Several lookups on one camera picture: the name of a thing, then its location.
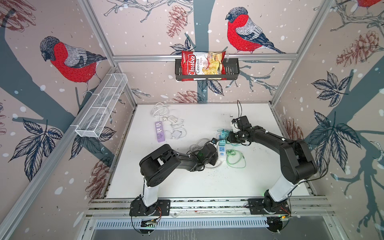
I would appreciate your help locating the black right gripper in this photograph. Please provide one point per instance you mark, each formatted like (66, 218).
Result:
(230, 138)

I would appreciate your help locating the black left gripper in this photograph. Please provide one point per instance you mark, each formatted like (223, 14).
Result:
(214, 162)

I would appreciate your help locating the white blue power strip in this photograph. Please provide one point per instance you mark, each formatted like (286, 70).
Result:
(221, 151)

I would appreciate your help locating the teal charger with cable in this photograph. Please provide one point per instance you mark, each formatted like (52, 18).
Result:
(222, 142)

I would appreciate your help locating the light green charger with cable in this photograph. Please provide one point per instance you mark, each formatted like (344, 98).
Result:
(235, 159)

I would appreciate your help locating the purple power strip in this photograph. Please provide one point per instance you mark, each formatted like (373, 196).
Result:
(160, 131)

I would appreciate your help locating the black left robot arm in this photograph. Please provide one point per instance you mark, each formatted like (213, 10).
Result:
(159, 164)

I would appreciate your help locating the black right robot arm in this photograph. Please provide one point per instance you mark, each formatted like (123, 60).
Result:
(296, 161)

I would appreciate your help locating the red cassava chips bag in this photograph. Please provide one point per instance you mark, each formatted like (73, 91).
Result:
(195, 64)

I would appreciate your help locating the white charger adapter with cable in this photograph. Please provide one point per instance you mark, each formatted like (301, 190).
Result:
(178, 131)

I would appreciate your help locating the black wire wall basket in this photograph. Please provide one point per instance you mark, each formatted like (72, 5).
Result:
(227, 70)

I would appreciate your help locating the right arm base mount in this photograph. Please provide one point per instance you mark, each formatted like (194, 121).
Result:
(267, 206)

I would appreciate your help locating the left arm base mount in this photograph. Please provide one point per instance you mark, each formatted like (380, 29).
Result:
(159, 208)

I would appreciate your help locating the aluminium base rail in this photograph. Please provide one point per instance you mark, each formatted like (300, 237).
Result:
(301, 206)

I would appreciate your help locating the white mesh wall shelf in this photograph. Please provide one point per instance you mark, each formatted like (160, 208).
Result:
(99, 112)

